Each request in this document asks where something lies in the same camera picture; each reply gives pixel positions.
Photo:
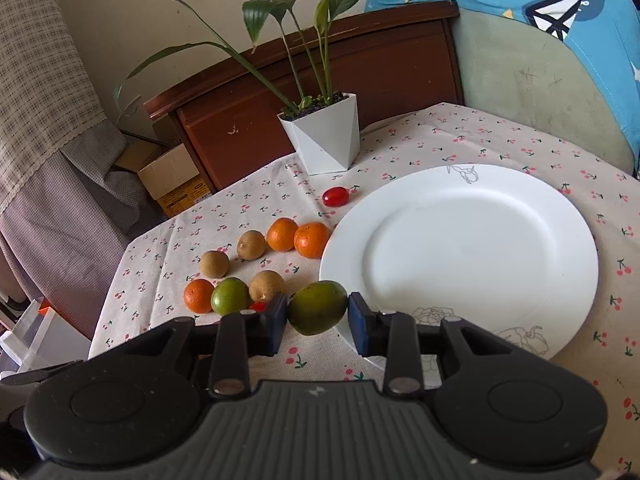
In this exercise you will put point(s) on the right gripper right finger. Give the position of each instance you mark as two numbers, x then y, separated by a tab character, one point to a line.
393	337

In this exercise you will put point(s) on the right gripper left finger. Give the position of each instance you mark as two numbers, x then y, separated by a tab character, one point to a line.
239	337

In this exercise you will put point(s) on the small red cherry tomato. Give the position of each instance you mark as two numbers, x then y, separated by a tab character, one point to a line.
259	306

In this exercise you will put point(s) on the green jujube fruit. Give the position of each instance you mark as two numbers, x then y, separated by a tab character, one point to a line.
229	296

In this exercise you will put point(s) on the brown longan fruit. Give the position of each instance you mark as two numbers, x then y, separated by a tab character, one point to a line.
214	264
251	245
265	285

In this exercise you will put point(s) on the orange tangerine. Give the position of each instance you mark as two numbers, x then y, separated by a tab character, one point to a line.
197	296
310	239
281	234

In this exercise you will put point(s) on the green-brown jujube fruit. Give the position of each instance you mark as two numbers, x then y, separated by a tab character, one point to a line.
317	307

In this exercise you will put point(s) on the cherry print tablecloth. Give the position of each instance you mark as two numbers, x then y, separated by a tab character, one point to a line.
156	267

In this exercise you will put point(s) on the white round plate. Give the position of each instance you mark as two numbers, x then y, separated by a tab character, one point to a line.
500	248

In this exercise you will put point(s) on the cardboard box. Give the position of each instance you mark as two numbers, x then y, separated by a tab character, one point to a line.
169	175

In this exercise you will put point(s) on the dark wooden headboard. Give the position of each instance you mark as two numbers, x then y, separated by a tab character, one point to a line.
395	60

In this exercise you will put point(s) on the white geometric plant pot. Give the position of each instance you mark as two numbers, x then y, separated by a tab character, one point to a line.
328	140

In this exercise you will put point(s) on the checkered curtain fabric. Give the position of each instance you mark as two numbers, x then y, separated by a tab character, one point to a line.
67	213

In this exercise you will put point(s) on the green sofa cushion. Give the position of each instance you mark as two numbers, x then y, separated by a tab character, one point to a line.
517	72

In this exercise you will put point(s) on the green leafy plant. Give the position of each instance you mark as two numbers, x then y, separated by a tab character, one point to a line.
255	14

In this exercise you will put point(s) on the blue printed blanket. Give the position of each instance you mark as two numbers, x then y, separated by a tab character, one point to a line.
602	34

